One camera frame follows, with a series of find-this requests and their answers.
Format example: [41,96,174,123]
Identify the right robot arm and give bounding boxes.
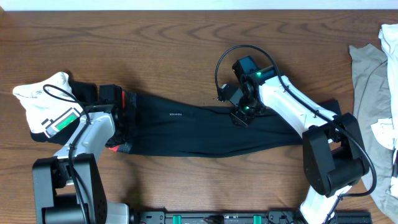
[216,65,375,223]

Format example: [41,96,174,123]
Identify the folded white printed shirt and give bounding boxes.
[12,72,83,138]

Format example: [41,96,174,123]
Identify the right black cable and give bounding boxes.
[214,44,377,224]

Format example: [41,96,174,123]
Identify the black leggings with grey waistband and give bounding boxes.
[106,92,302,158]

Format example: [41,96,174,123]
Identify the beige garment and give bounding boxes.
[349,44,397,223]

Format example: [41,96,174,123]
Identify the left black cable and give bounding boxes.
[42,84,94,224]

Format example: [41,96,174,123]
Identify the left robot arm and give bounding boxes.
[32,85,131,224]

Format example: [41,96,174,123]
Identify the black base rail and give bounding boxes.
[133,207,373,224]

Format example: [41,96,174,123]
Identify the black cable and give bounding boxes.
[42,84,94,224]
[214,44,377,224]

